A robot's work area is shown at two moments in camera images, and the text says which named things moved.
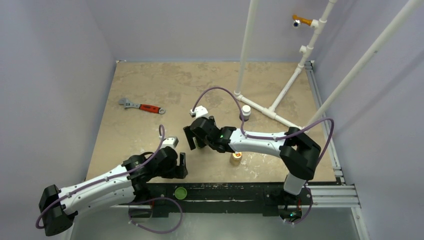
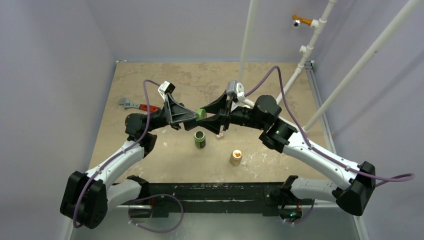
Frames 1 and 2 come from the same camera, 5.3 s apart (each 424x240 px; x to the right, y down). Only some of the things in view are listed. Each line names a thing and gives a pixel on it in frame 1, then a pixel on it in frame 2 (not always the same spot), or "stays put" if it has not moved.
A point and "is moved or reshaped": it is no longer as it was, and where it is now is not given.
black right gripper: (196, 133) → (226, 112)
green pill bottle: (199, 142) stays put
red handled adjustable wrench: (125, 102) stays put
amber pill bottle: (236, 158) stays put
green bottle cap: (180, 193) is moved or reshaped
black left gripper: (177, 171) → (174, 113)
